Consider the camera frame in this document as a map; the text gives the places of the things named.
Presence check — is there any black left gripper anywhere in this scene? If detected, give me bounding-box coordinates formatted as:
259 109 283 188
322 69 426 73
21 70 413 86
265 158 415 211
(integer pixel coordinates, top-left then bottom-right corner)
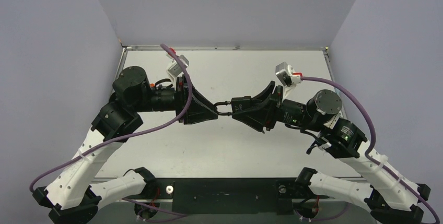
133 75 219 123

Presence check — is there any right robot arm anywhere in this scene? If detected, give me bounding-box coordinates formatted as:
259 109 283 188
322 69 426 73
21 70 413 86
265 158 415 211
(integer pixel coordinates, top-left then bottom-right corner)
230 82 430 223

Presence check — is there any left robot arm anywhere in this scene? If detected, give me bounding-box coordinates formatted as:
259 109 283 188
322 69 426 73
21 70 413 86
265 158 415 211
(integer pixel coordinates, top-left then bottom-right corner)
32 66 218 223

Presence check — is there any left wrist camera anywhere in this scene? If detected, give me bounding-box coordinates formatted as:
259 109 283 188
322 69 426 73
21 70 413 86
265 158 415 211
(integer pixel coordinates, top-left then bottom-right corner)
166 53 189 86

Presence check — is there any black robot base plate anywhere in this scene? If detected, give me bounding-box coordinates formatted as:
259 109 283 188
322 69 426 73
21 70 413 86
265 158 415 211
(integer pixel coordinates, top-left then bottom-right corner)
130 178 317 215

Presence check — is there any aluminium table edge rail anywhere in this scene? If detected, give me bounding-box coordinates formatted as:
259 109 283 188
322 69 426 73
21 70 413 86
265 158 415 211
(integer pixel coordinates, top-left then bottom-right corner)
122 45 329 51

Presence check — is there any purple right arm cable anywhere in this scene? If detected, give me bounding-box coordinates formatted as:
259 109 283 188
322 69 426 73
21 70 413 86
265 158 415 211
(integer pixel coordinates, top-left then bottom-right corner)
300 75 440 224

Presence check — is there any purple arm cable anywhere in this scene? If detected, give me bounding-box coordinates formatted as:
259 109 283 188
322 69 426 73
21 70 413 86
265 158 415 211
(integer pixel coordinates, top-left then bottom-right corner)
29 43 193 194
300 75 440 224

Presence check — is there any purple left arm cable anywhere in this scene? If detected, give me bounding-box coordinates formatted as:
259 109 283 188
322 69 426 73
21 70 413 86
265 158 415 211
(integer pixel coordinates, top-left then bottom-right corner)
29 43 193 194

